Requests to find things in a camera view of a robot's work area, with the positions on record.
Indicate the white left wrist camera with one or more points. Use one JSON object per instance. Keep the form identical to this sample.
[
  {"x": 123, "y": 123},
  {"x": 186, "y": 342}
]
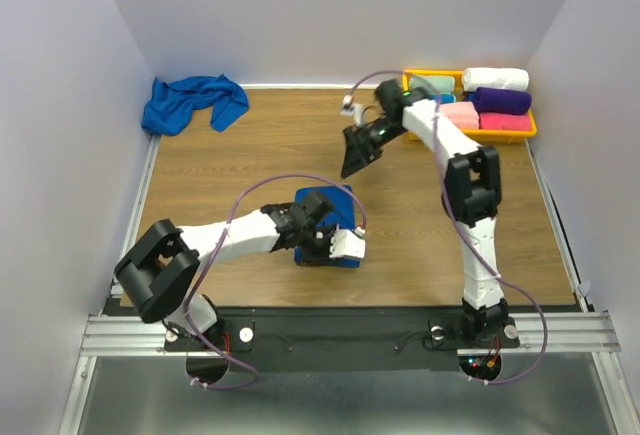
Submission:
[{"x": 348, "y": 243}]

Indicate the blue microfibre towel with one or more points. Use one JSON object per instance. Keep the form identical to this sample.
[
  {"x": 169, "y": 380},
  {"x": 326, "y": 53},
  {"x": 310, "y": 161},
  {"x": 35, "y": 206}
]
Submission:
[{"x": 343, "y": 215}]

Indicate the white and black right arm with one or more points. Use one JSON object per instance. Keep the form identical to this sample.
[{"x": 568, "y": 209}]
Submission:
[{"x": 470, "y": 179}]

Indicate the yellow plastic tray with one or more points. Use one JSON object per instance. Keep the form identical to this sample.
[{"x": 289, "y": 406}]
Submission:
[{"x": 461, "y": 95}]

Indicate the rolled mint green towel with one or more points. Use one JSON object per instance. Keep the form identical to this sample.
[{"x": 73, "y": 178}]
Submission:
[{"x": 442, "y": 84}]

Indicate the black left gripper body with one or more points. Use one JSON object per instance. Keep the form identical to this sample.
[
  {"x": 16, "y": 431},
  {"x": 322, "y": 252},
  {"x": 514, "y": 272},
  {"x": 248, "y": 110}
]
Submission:
[{"x": 316, "y": 244}]

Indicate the rolled hot pink towel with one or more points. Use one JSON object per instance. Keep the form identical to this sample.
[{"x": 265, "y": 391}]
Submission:
[{"x": 504, "y": 122}]

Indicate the rolled light pink towel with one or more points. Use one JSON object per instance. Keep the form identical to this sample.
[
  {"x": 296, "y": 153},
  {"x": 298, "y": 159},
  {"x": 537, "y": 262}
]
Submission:
[{"x": 462, "y": 114}]

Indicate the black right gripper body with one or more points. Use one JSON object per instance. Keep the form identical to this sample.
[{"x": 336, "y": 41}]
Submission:
[{"x": 375, "y": 135}]

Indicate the rolled teal towel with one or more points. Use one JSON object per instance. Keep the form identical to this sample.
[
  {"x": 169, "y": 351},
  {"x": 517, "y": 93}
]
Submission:
[{"x": 445, "y": 98}]

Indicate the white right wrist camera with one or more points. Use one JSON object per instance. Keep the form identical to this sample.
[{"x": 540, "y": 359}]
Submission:
[{"x": 356, "y": 111}]

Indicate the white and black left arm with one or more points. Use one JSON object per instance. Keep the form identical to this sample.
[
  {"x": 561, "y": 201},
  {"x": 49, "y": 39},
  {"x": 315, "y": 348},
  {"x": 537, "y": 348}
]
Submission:
[{"x": 161, "y": 272}]

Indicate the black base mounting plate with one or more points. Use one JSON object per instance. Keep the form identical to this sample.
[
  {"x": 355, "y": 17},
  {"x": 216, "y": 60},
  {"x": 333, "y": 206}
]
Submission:
[{"x": 347, "y": 339}]

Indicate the rolled white towel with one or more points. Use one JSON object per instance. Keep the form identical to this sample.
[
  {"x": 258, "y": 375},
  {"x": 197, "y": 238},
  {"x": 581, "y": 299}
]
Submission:
[{"x": 498, "y": 78}]

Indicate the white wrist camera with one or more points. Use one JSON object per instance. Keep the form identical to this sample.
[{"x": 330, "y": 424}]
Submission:
[
  {"x": 356, "y": 111},
  {"x": 348, "y": 243}
]

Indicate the aluminium table frame rail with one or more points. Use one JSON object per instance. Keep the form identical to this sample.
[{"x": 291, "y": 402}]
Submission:
[{"x": 565, "y": 379}]

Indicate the rolled purple towel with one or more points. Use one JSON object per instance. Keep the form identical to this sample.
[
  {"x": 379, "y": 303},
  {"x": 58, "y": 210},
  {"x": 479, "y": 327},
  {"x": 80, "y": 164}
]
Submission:
[{"x": 505, "y": 101}]

